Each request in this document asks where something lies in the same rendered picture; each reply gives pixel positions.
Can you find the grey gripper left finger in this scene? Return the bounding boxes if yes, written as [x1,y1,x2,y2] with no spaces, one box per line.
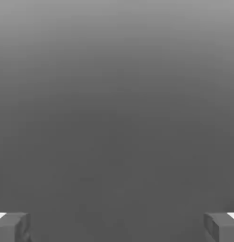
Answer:
[0,212,32,242]

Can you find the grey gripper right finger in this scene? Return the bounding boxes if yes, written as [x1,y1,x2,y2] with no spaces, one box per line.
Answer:
[203,212,234,242]

